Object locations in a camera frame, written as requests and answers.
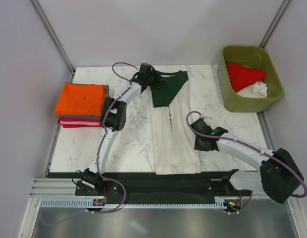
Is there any white and green t shirt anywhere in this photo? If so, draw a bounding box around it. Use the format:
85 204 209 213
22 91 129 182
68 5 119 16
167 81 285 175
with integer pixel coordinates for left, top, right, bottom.
149 71 201 175

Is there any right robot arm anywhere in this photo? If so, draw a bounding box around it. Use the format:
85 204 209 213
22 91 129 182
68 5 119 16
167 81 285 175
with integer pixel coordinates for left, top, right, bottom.
189 118 307 203

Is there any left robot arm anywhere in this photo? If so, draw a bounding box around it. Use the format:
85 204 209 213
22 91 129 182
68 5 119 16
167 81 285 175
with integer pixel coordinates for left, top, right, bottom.
81 63 166 195

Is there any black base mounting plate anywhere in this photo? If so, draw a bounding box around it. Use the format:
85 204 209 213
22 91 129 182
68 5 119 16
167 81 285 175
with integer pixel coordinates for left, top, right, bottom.
74 170 251 205

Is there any blue label on bin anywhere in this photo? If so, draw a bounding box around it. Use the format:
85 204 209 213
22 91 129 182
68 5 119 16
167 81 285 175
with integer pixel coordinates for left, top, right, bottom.
217 65 226 84

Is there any orange folded t shirt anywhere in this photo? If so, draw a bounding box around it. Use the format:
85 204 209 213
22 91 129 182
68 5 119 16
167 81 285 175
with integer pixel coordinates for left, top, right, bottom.
55 82 107 117

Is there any olive green plastic bin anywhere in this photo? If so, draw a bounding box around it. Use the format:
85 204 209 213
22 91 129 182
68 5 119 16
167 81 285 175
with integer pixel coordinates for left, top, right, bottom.
217 45 284 113

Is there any red t shirt in bin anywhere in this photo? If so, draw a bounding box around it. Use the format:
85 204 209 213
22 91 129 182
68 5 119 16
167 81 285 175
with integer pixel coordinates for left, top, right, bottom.
226 62 266 92

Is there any white garment in bin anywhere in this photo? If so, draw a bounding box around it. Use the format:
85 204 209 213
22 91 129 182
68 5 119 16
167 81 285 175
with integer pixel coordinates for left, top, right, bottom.
237 81 267 98

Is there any red folded t shirt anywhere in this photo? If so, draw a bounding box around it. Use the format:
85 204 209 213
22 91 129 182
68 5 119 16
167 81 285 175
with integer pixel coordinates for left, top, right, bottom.
56 95 111 129

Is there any white slotted cable duct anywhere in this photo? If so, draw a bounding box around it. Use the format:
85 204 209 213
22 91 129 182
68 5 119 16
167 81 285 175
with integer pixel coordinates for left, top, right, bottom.
40 197 237 209

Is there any right aluminium side rail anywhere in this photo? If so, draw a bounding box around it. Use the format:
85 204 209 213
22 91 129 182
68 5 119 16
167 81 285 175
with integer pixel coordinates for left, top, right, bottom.
257 111 284 178

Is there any left aluminium frame post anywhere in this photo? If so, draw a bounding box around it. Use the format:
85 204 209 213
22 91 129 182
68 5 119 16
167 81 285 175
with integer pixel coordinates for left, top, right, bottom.
29 0 75 75

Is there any aluminium frame post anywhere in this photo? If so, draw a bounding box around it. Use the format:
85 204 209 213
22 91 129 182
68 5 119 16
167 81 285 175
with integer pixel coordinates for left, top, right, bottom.
29 0 75 75
259 0 292 49

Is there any right aluminium frame post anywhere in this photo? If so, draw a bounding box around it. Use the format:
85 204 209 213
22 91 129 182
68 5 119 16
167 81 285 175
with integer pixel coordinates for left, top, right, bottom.
259 0 292 49

